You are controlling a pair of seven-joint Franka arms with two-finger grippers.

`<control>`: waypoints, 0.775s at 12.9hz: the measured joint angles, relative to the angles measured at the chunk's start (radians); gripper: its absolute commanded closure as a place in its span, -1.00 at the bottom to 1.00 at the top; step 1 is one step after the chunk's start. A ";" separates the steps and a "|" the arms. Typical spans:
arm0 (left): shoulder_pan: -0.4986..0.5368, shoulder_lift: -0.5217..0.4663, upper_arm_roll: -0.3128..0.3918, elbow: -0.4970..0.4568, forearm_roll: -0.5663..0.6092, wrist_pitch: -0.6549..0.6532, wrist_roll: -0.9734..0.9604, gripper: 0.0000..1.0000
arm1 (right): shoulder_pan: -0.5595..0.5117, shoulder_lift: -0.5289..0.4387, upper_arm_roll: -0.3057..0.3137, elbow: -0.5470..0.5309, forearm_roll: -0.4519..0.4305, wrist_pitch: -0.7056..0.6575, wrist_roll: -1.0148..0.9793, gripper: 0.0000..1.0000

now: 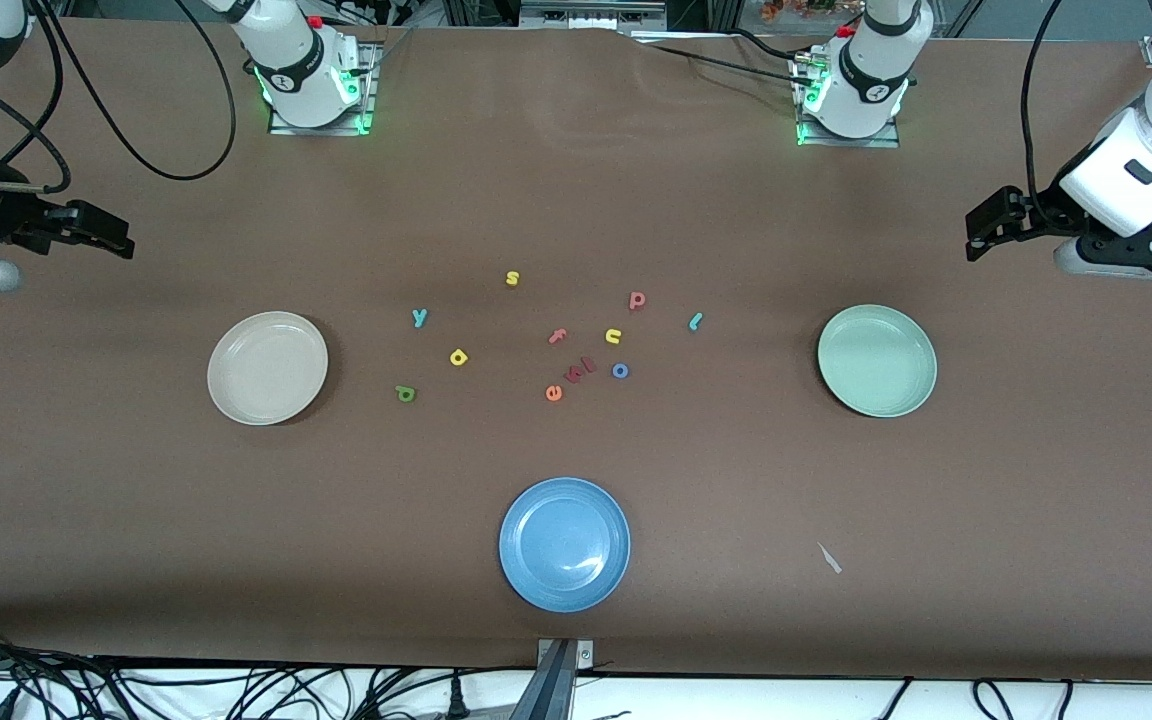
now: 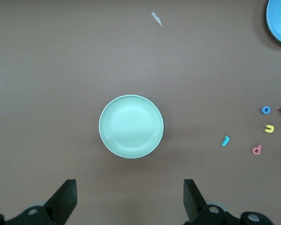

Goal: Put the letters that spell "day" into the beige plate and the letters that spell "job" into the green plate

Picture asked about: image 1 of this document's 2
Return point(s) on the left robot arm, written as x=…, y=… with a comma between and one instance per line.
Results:
x=871, y=70

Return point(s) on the aluminium frame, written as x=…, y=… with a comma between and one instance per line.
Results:
x=586, y=15

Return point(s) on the aluminium profile bar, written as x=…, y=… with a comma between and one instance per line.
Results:
x=558, y=690

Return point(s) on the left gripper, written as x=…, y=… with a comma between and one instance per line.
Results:
x=1033, y=216

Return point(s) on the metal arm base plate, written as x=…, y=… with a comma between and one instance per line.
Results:
x=368, y=100
x=891, y=138

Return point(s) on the pink foam letter f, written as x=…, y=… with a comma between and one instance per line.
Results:
x=557, y=337

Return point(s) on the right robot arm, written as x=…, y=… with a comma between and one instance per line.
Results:
x=296, y=60

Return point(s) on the beige brown plate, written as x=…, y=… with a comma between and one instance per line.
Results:
x=266, y=368

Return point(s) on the white paper scrap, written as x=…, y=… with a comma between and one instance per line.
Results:
x=829, y=558

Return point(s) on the green plate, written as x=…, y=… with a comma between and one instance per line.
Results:
x=876, y=360

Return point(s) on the brown table cover sheet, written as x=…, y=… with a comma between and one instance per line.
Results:
x=136, y=520

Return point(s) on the blue plate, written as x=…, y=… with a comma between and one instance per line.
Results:
x=564, y=545

